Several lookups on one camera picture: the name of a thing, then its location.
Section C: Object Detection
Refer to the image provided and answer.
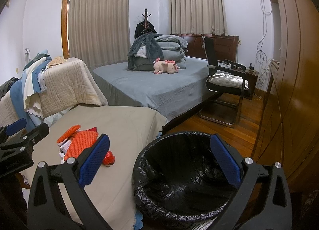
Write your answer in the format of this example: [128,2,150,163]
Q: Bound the hanging wall cables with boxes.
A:
[255,0,274,91]

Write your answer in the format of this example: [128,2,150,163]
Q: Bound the black office chair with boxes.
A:
[198,36,249,127]

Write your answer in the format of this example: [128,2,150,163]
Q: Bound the pink plush pig toy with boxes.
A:
[153,58,179,74]

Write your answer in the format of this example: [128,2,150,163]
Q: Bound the dark wooden headboard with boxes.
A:
[176,34,239,62]

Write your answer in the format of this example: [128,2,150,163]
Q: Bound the beige curtain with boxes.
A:
[68,0,130,70]
[169,0,228,36]

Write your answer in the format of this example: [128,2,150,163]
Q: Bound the right beige curtain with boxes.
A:
[169,0,228,36]

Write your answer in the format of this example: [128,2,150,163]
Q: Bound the white blue medicine box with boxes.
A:
[59,139,72,154]

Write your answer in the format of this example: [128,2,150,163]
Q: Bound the wooden coat rack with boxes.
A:
[142,9,152,34]

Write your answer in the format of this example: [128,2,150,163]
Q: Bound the silver cushion on chair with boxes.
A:
[207,72,243,88]

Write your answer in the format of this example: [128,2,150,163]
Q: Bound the red knitted glove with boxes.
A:
[85,126,116,167]

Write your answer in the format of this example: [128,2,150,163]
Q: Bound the grey sheet bed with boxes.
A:
[93,57,214,121]

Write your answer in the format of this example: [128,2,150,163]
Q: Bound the blue white scalloped cloth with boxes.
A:
[9,50,52,131]

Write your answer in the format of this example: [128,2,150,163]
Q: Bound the left beige curtain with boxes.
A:
[68,0,130,70]

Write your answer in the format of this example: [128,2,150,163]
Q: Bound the black lined trash bin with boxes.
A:
[132,132,236,229]

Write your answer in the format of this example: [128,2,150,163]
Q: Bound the wooden nightstand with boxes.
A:
[244,68,259,100]

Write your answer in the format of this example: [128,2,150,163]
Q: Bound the folded grey blanket pile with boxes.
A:
[155,35,188,70]

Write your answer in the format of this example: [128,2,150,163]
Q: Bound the beige quilted cover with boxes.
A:
[1,58,108,126]

